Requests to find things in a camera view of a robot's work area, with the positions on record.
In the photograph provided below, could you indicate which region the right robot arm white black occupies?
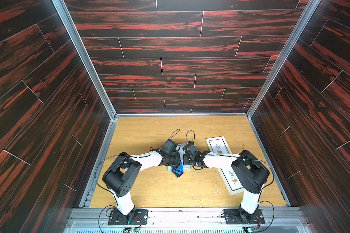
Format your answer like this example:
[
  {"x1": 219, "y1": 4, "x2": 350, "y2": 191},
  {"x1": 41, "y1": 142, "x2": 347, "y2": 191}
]
[{"x1": 180, "y1": 150, "x2": 270, "y2": 214}]

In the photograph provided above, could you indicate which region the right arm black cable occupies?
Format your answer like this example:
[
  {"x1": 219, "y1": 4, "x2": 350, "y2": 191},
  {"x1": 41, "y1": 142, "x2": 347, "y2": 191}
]
[{"x1": 185, "y1": 130, "x2": 275, "y2": 233}]

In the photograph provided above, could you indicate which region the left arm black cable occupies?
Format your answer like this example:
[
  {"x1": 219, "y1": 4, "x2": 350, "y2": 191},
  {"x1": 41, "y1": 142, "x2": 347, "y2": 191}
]
[{"x1": 94, "y1": 129, "x2": 181, "y2": 202}]

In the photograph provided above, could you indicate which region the light green picture frame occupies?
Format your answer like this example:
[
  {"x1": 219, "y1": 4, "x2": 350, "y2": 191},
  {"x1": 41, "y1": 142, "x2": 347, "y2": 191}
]
[{"x1": 177, "y1": 143, "x2": 191, "y2": 171}]

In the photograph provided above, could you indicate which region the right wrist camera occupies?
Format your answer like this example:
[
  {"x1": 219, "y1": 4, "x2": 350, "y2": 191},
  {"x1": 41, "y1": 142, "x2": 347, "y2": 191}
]
[{"x1": 183, "y1": 141, "x2": 201, "y2": 159}]

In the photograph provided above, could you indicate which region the aluminium front rail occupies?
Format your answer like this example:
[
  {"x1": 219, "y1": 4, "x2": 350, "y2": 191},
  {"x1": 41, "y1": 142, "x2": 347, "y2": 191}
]
[{"x1": 64, "y1": 206, "x2": 314, "y2": 233}]

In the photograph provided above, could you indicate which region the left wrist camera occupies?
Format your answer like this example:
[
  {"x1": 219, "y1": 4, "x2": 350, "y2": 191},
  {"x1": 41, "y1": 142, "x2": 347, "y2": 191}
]
[{"x1": 162, "y1": 139, "x2": 178, "y2": 154}]

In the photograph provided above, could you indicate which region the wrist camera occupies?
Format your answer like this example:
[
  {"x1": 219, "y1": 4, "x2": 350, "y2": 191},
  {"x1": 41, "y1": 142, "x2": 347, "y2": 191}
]
[
  {"x1": 162, "y1": 139, "x2": 178, "y2": 154},
  {"x1": 183, "y1": 141, "x2": 201, "y2": 159}
]

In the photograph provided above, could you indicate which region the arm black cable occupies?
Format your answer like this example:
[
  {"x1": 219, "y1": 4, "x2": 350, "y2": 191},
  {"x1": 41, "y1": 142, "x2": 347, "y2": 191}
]
[
  {"x1": 94, "y1": 129, "x2": 181, "y2": 202},
  {"x1": 185, "y1": 130, "x2": 275, "y2": 233}
]

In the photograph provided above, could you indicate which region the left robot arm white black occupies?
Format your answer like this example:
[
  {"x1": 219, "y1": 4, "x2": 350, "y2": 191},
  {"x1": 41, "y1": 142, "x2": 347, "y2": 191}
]
[{"x1": 102, "y1": 149, "x2": 181, "y2": 218}]

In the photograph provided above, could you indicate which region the blue microfiber cloth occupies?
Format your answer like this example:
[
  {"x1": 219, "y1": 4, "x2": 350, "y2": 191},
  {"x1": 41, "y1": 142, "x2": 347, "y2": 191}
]
[{"x1": 171, "y1": 161, "x2": 183, "y2": 178}]

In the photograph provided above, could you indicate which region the cream picture frame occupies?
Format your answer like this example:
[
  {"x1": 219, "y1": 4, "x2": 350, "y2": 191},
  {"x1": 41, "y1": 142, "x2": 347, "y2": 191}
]
[
  {"x1": 217, "y1": 168, "x2": 245, "y2": 196},
  {"x1": 206, "y1": 136, "x2": 233, "y2": 154}
]

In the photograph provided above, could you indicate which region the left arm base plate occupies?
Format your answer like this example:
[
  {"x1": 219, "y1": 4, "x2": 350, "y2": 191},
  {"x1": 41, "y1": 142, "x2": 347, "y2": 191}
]
[{"x1": 108, "y1": 209, "x2": 148, "y2": 226}]

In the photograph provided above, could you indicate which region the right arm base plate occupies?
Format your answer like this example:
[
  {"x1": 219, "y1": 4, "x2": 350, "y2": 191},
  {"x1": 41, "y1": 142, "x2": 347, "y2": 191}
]
[{"x1": 221, "y1": 208, "x2": 265, "y2": 225}]

